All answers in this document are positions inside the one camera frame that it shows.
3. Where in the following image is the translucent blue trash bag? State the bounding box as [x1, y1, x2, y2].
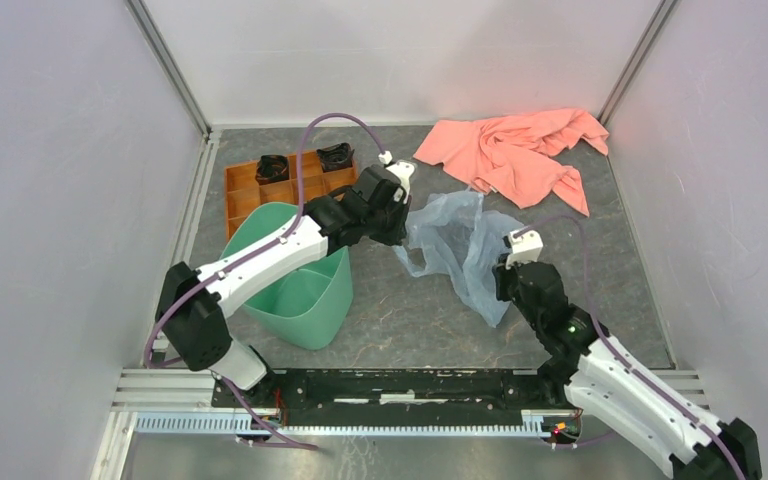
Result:
[393, 190, 524, 328]

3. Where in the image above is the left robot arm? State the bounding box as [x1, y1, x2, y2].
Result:
[152, 161, 416, 408]

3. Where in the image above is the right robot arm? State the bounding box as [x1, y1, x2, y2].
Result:
[492, 261, 762, 479]

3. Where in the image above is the green plastic trash bin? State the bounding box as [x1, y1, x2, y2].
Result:
[221, 202, 353, 350]

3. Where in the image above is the pink cloth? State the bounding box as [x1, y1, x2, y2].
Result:
[413, 108, 609, 216]

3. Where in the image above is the orange compartment tray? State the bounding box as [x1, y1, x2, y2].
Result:
[224, 150, 360, 241]

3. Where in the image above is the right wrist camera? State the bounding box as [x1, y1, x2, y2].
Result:
[503, 230, 544, 269]

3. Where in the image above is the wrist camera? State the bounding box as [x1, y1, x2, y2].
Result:
[385, 160, 416, 204]
[503, 230, 544, 269]

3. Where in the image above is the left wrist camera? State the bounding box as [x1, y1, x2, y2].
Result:
[385, 160, 416, 204]

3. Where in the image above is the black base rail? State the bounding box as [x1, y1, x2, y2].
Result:
[243, 368, 577, 427]

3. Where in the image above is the white toothed cable strip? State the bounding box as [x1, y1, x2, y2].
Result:
[135, 410, 548, 437]

